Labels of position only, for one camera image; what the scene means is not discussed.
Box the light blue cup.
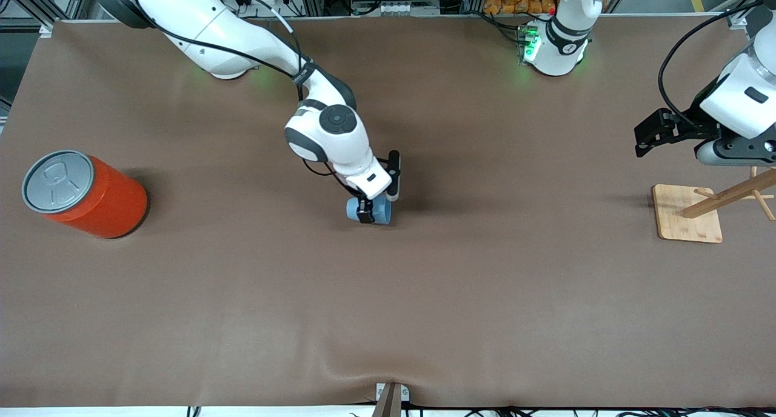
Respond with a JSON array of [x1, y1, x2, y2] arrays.
[[346, 196, 392, 226]]

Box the wooden mug tree stand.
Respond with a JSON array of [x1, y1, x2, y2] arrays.
[[652, 165, 776, 244]]

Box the brown table cover cloth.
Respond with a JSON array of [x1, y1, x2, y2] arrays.
[[0, 14, 776, 409]]

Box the metal table edge clamp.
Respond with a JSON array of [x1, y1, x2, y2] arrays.
[[375, 382, 410, 417]]

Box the white power strip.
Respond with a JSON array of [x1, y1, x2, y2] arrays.
[[355, 1, 423, 16]]

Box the orange can with grey lid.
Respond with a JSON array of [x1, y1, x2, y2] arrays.
[[21, 149, 149, 240]]

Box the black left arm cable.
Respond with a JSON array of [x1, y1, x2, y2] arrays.
[[658, 0, 766, 128]]

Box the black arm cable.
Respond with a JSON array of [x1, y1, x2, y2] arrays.
[[658, 0, 766, 128], [130, 0, 358, 195]]

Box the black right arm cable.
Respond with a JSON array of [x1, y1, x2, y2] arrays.
[[130, 0, 358, 195]]

